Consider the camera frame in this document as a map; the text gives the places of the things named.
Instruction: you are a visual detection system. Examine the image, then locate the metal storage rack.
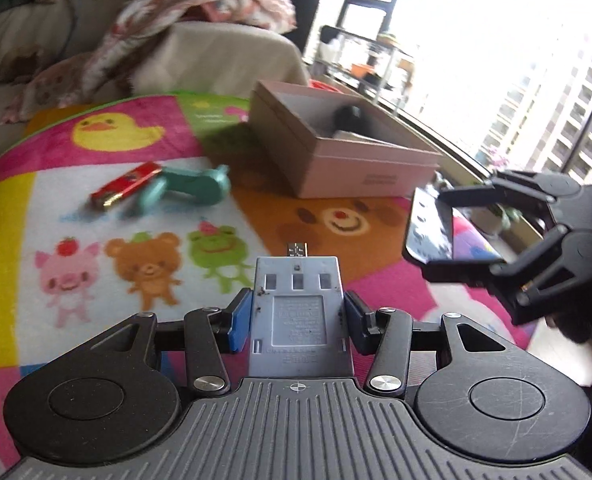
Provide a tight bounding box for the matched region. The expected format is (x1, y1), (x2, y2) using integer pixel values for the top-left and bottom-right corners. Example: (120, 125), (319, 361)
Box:
(311, 0), (417, 111)

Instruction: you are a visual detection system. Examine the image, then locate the beige sofa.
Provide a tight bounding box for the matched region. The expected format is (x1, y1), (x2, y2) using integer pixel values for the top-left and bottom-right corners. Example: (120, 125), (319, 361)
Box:
(0, 0), (312, 171)

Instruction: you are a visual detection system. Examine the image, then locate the grey plastic adapter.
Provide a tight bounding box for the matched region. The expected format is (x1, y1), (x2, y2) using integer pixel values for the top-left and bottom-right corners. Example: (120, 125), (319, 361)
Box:
(248, 242), (355, 379)

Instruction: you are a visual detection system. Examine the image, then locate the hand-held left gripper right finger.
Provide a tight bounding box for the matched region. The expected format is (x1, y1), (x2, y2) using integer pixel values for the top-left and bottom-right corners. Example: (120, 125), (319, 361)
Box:
(343, 290), (519, 397)

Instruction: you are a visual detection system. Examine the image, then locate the black funnel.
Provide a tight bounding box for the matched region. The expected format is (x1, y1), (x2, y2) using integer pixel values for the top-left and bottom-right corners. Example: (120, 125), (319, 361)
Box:
(332, 104), (377, 136)

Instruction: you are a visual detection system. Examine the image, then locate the pink cardboard box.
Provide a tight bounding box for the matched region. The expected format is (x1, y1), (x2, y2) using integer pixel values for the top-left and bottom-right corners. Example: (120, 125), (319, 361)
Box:
(248, 80), (443, 200)

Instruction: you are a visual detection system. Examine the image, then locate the colourful cartoon printed mat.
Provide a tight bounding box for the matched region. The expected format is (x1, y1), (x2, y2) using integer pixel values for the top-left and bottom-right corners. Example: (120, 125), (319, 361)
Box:
(0, 91), (543, 480)

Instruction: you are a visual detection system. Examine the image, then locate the red foil packet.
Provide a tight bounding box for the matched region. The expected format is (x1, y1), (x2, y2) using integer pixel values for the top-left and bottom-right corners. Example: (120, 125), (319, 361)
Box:
(90, 161), (165, 211)

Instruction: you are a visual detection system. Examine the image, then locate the teal plastic toy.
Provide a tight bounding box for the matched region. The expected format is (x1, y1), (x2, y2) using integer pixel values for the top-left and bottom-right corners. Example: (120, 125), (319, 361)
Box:
(136, 164), (233, 219)

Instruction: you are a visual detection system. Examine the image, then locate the red plastic basin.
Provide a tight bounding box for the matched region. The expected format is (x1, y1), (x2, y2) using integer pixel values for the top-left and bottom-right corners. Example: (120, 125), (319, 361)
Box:
(307, 78), (349, 95)

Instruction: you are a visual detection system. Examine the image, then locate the pink floral blanket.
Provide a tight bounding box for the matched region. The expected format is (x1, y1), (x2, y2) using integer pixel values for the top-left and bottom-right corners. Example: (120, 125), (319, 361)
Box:
(0, 0), (298, 126)

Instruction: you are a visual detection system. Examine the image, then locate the dark cloth on rack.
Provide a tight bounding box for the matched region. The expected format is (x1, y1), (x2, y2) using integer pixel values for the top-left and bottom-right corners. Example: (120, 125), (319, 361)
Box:
(318, 25), (342, 59)

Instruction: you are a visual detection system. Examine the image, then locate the black rimmed case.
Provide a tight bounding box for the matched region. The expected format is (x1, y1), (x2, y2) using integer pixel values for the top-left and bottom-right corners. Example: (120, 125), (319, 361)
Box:
(402, 187), (507, 266)

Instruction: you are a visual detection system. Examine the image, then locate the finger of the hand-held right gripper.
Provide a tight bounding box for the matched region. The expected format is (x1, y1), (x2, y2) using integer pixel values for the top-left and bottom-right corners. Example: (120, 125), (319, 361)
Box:
(436, 169), (558, 234)
(421, 225), (573, 326)

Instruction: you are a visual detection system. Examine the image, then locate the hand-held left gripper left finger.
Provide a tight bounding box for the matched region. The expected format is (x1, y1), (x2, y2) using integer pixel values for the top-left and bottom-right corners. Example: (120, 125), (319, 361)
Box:
(88, 290), (253, 397)

